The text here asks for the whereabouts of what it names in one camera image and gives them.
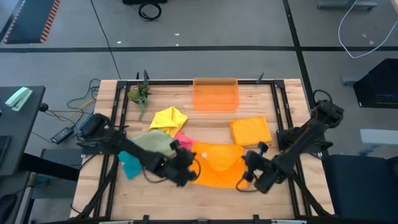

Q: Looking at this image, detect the black mat with orange stripes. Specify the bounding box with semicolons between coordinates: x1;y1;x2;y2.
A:
0;0;62;44

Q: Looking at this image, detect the grey desk foot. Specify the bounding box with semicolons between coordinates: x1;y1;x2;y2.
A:
317;0;379;10

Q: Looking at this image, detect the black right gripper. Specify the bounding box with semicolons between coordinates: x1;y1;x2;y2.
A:
242;141;274;184

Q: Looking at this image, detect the dark blue chair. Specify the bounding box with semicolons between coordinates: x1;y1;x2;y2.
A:
323;154;398;222

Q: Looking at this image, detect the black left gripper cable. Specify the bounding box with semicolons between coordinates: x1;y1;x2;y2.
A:
142;158;201;184

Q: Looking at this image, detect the white floor cable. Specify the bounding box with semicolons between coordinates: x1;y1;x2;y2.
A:
338;0;398;59

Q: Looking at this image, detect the black side desk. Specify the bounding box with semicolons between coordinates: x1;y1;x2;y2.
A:
0;86;46;177

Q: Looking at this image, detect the small potted succulent plant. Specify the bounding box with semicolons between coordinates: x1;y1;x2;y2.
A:
127;83;153;121

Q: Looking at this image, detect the black cabinet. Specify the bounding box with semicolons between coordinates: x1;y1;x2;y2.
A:
353;58;398;109

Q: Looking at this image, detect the coiled black floor cable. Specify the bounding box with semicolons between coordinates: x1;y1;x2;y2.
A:
138;1;162;22

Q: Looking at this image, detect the black remote control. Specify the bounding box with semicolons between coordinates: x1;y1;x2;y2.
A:
50;126;74;144

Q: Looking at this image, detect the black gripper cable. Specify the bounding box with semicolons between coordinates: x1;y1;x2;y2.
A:
235;177;259;193
142;158;201;184

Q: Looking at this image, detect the light green microfiber towel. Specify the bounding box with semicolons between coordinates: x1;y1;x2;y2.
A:
130;129;177;159

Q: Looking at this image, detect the light grey desk part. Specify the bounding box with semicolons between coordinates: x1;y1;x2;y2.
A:
357;129;398;156

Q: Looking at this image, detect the translucent orange plastic bin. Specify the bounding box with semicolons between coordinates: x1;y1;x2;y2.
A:
192;77;241;113

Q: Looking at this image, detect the pink microfiber towel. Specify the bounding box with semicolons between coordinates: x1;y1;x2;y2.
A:
173;132;197;152

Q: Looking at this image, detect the orange microfiber towel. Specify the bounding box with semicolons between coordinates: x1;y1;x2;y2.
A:
229;115;273;147
188;142;249;190

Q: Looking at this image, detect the teal microfiber towel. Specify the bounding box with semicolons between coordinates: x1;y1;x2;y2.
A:
118;151;144;180

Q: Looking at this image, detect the yellow microfiber towel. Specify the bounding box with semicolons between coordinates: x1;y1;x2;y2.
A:
149;106;189;138

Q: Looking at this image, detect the black aluminium rig frame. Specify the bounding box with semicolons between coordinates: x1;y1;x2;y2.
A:
75;70;335;222

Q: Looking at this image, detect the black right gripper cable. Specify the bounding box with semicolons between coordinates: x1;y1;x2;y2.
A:
235;177;259;193

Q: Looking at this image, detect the mint green stapler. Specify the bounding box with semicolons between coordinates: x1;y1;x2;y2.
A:
4;86;34;112

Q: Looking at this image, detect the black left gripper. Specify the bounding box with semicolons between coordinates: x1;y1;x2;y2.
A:
161;139;199;188

